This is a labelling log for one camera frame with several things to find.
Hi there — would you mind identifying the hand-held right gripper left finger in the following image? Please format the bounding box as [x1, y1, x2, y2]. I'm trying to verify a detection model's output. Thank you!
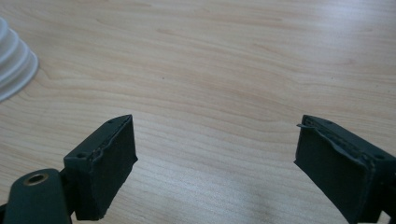
[63, 114, 138, 222]

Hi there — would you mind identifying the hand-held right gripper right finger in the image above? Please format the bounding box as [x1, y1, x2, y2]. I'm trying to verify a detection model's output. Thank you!
[293, 114, 396, 224]

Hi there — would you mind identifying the white ribbed plastic container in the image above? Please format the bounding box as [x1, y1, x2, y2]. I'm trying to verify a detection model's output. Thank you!
[0, 16, 40, 103]

